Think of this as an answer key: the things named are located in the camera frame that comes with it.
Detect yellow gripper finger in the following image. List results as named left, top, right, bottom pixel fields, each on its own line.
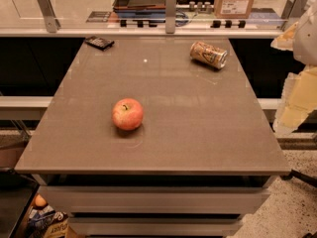
left=273, top=65, right=317, bottom=135
left=270, top=22, right=298, bottom=52

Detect red yellow apple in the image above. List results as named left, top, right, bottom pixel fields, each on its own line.
left=112, top=98, right=144, bottom=131

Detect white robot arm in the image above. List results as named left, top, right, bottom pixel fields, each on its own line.
left=270, top=2, right=317, bottom=135

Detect dark rxbar chocolate bar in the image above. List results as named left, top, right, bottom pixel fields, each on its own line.
left=85, top=36, right=115, bottom=51

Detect brown cardboard box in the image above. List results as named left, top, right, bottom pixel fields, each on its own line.
left=214, top=0, right=254, bottom=19

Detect gold crushed soda can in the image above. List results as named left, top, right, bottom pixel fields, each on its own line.
left=190, top=42, right=228, bottom=69

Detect stacked trays behind glass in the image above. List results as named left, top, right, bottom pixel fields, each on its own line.
left=112, top=0, right=165, bottom=18

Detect upper grey drawer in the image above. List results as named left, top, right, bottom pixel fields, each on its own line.
left=39, top=186, right=269, bottom=214

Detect grey drawer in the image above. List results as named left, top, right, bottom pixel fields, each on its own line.
left=39, top=186, right=269, bottom=214
left=69, top=218, right=242, bottom=237

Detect lower grey drawer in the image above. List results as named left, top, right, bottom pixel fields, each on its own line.
left=69, top=218, right=242, bottom=237

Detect snack bags in bin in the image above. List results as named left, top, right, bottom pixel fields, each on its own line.
left=24, top=194, right=68, bottom=238

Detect right metal rail bracket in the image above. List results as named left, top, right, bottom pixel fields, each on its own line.
left=280, top=0, right=308, bottom=31

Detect metal rail bracket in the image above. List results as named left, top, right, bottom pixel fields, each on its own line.
left=37, top=0, right=60, bottom=33
left=165, top=0, right=176, bottom=34
left=280, top=0, right=308, bottom=31

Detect middle metal rail bracket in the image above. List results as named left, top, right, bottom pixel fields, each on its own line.
left=165, top=0, right=176, bottom=34

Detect left metal rail bracket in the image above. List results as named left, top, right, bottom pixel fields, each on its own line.
left=37, top=0, right=60, bottom=33

